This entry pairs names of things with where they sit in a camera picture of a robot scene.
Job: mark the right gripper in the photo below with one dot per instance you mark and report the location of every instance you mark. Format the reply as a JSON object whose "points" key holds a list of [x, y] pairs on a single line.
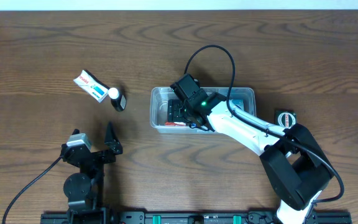
{"points": [[175, 110]]}

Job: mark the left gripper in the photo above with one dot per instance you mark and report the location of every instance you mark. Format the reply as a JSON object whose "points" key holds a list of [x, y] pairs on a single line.
{"points": [[94, 154]]}

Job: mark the red Panadol box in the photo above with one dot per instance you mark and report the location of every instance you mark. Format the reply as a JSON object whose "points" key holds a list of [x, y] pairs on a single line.
{"points": [[175, 124]]}

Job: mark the blue white medicine box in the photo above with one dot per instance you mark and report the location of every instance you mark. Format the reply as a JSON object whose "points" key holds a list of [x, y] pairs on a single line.
{"points": [[238, 103]]}

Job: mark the dark green round-label box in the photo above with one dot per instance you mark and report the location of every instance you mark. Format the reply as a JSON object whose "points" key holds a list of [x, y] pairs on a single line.
{"points": [[285, 118]]}

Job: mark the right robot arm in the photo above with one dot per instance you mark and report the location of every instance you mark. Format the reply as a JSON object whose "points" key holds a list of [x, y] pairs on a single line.
{"points": [[295, 165]]}

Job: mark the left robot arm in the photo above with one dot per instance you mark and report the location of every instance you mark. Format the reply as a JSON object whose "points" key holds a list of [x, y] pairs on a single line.
{"points": [[84, 189]]}

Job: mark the clear plastic container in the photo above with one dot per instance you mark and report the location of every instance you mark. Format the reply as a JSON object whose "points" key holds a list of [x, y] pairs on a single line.
{"points": [[159, 102]]}

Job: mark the dark bottle white cap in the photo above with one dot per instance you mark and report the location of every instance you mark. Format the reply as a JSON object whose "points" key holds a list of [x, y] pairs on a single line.
{"points": [[118, 100]]}

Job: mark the white green Panadol box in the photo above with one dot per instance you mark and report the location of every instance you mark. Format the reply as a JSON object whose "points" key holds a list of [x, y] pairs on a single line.
{"points": [[90, 84]]}

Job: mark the black mounting rail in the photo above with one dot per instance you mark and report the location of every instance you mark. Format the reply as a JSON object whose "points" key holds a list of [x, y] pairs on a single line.
{"points": [[108, 216]]}

